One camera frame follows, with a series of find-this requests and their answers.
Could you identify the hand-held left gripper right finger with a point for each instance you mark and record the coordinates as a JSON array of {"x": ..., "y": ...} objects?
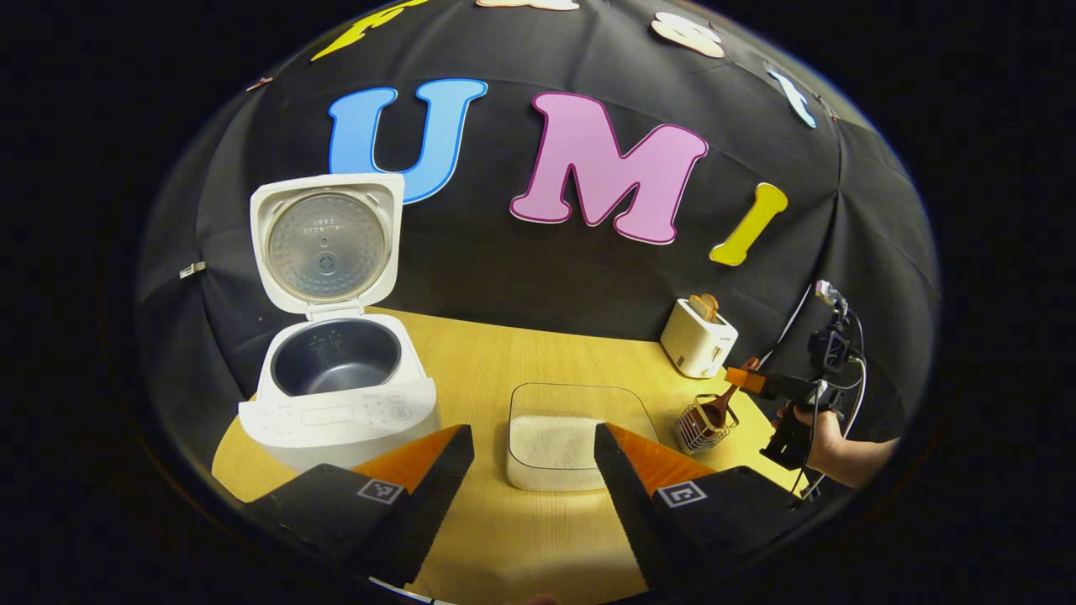
[{"x": 630, "y": 504}]

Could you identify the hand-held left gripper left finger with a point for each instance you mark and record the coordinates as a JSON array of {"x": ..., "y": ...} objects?
[{"x": 429, "y": 504}]

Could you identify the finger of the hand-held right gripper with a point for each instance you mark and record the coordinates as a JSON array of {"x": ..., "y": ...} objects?
[{"x": 746, "y": 380}]

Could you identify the brown wooden spoon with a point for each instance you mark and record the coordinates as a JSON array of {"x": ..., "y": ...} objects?
[{"x": 716, "y": 412}]

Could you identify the white rice cooker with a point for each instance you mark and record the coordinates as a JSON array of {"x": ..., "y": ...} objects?
[{"x": 336, "y": 412}]

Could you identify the white toaster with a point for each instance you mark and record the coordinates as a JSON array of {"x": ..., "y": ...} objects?
[{"x": 696, "y": 344}]

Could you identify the toast slice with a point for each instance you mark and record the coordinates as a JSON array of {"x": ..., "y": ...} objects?
[
  {"x": 710, "y": 307},
  {"x": 696, "y": 307}
]

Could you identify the clear plastic container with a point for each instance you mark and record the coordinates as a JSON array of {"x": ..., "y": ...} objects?
[{"x": 580, "y": 399}]

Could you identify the black backdrop cloth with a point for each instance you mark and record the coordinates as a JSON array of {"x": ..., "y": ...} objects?
[{"x": 504, "y": 269}]

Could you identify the small metal cloth clip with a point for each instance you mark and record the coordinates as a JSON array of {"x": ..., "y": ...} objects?
[{"x": 192, "y": 270}]

